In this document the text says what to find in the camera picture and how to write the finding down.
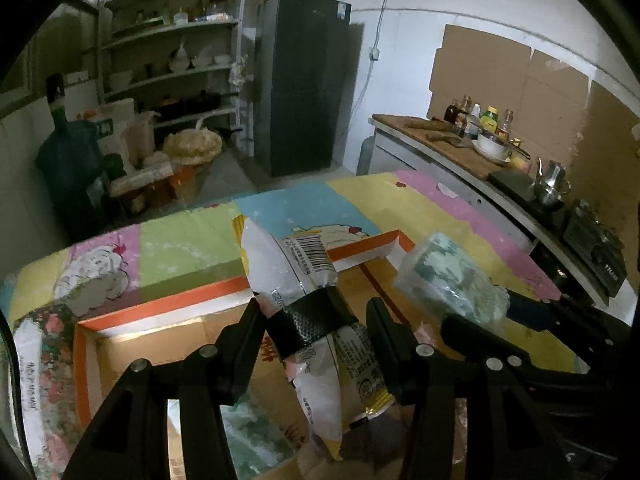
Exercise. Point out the low cardboard carton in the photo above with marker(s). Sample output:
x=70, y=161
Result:
x=142, y=185

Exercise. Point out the black water pump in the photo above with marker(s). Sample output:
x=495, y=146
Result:
x=56, y=97

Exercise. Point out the steel kettle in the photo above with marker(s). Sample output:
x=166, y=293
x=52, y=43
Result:
x=550, y=182

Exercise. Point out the white metal shelf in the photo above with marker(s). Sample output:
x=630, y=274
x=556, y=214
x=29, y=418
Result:
x=170, y=28

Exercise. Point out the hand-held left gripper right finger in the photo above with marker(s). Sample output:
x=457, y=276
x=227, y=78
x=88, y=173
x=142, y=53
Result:
x=385, y=350

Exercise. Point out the dark sauce bottle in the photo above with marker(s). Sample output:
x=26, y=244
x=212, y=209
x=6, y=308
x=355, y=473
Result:
x=451, y=112

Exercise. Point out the amber sauce bottle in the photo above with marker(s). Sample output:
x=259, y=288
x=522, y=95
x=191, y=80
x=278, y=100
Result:
x=505, y=127

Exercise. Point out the grey kitchen counter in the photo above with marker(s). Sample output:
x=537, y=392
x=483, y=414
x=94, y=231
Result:
x=435, y=165

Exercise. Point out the white plastic bucket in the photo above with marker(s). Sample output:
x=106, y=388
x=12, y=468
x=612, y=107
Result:
x=140, y=135

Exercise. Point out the black gas stove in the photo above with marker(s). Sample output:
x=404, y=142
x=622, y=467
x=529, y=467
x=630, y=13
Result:
x=595, y=250

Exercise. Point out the green patterned packet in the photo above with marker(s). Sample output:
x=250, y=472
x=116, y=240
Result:
x=250, y=435

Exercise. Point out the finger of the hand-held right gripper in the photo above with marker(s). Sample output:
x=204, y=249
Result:
x=530, y=312
x=480, y=340

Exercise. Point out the dark grey refrigerator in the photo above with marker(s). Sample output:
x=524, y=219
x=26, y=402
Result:
x=300, y=85

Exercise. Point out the clear white-capped bottle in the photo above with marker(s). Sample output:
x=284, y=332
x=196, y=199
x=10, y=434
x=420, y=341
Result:
x=473, y=122

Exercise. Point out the basket of yellow food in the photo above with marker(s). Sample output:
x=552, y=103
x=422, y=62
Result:
x=192, y=145

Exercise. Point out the wooden cutting board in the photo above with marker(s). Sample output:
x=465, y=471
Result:
x=400, y=127

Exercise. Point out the white bowl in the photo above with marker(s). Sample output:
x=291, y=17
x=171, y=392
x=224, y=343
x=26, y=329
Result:
x=492, y=147

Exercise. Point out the black induction cooker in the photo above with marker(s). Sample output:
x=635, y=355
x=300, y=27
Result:
x=510, y=180

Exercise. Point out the cardboard sheet on wall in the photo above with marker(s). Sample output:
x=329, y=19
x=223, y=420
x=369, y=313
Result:
x=480, y=70

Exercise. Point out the blue water jug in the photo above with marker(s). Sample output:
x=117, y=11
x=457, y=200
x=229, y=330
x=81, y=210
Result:
x=70, y=170

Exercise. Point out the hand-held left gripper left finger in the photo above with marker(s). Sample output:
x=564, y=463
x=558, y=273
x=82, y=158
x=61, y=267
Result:
x=245, y=345

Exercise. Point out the yellow green bottle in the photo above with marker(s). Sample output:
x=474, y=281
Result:
x=489, y=120

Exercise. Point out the white yellow snack bag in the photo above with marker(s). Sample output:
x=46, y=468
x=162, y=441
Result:
x=280, y=260

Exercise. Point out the white green tissue pack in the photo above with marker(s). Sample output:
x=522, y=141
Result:
x=445, y=275

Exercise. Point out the black frying pan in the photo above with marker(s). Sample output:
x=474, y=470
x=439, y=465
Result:
x=190, y=104

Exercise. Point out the white wall socket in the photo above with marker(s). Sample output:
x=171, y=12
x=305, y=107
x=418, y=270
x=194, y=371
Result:
x=375, y=53

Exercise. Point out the kitchen cleaver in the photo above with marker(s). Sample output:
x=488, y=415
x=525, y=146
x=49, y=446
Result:
x=450, y=141

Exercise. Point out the floral packet with white label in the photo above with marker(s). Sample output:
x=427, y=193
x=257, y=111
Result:
x=40, y=385

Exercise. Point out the white ceramic bowls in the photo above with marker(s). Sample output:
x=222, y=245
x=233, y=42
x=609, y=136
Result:
x=200, y=60

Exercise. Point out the white sack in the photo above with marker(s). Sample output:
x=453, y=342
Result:
x=117, y=130

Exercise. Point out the orange-edged cardboard box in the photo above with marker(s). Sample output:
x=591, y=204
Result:
x=165, y=330

